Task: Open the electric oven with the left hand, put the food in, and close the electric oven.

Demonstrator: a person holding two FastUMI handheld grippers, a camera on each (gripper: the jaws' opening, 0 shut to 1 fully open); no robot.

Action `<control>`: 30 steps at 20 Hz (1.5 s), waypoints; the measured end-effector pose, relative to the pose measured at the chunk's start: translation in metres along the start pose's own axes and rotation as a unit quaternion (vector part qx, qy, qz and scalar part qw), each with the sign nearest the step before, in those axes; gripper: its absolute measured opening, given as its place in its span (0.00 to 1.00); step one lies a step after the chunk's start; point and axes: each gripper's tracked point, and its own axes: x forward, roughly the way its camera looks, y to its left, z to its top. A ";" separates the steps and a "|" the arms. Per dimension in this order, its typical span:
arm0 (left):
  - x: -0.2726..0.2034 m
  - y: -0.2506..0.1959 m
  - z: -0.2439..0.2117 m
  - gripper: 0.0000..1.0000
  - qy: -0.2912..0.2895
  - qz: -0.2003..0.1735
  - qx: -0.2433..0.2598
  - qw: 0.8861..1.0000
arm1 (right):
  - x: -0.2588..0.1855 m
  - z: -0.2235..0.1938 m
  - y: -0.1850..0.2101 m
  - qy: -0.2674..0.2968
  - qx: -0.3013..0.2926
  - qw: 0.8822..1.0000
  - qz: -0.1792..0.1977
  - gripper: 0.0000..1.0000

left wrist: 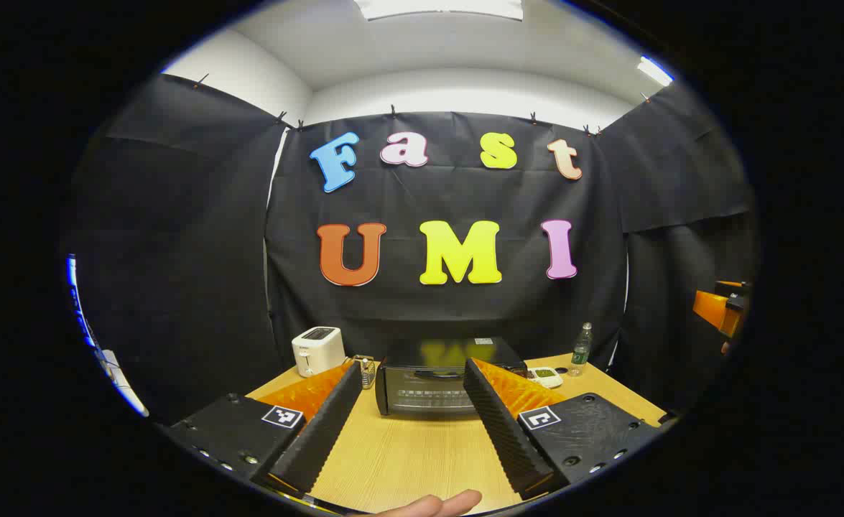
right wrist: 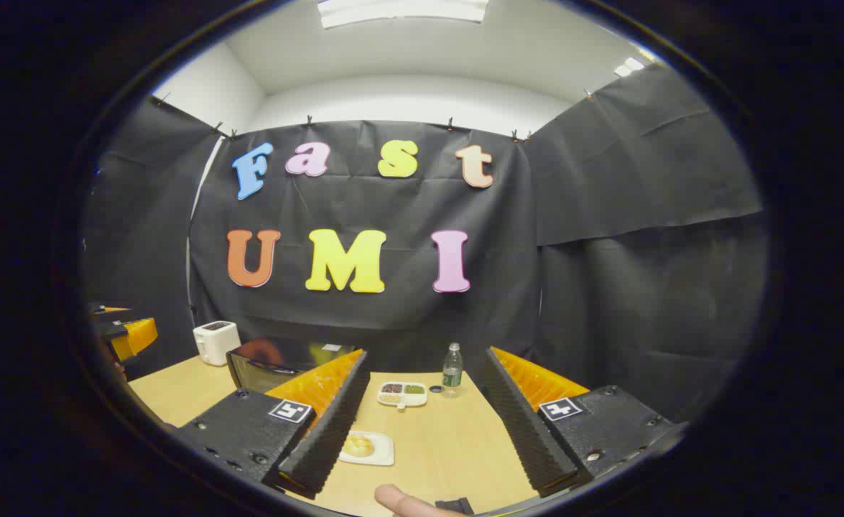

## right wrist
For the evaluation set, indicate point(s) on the white toaster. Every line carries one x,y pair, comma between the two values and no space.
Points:
215,345

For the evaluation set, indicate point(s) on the small ceiling light panel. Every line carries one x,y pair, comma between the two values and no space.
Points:
628,67

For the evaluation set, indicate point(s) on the white divided dish with beans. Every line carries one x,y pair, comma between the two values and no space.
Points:
401,395

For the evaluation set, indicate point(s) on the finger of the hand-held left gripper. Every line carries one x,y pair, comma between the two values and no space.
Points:
109,311
138,336

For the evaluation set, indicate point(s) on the clear green-label water bottle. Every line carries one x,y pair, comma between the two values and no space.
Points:
452,373

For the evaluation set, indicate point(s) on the black backdrop cloth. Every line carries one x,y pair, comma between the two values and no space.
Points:
608,287

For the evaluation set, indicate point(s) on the black electric oven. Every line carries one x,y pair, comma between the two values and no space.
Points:
278,360

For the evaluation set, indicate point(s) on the large ceiling light panel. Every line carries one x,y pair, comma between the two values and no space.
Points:
404,11

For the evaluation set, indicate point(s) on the round bread bun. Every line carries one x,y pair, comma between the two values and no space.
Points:
358,446

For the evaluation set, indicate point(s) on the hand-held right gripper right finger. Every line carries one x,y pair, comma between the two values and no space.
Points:
518,431

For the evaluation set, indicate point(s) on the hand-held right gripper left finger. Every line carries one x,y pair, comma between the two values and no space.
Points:
325,431

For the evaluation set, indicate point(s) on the white square plate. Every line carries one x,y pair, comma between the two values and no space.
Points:
384,457

